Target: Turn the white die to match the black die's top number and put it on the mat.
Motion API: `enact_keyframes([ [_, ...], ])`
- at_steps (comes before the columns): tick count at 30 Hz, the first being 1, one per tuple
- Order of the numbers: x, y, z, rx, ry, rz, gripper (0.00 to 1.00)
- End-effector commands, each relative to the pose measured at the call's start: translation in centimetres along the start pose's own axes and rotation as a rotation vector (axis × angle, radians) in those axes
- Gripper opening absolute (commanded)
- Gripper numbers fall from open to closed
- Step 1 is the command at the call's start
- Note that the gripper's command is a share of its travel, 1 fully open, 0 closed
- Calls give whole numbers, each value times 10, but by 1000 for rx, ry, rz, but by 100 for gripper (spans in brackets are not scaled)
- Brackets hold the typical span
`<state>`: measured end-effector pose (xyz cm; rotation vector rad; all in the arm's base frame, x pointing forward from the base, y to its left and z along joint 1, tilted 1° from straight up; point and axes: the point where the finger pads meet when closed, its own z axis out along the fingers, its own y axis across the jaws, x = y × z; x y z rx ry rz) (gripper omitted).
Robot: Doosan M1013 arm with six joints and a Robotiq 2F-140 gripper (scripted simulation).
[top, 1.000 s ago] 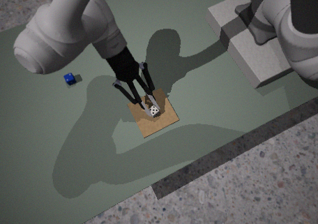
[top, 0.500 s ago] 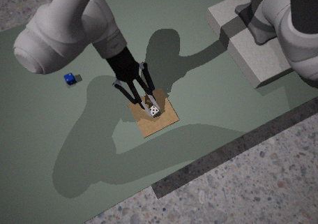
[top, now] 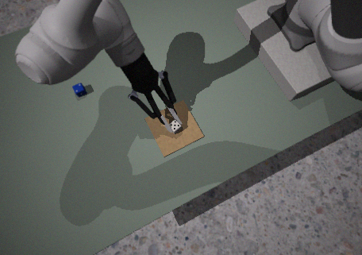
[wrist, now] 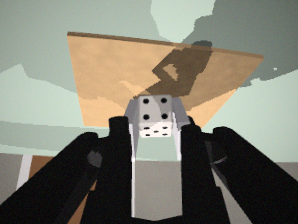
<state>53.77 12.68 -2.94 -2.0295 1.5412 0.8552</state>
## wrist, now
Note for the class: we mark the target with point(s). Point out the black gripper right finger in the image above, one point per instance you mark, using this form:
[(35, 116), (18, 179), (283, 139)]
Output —
[(265, 192)]

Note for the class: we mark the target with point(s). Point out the tan mottled mat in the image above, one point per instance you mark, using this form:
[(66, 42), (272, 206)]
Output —
[(110, 70)]

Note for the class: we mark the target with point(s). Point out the white die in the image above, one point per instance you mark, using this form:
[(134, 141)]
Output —
[(155, 115)]

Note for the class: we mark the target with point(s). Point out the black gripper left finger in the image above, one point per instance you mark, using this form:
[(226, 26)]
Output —
[(53, 194)]

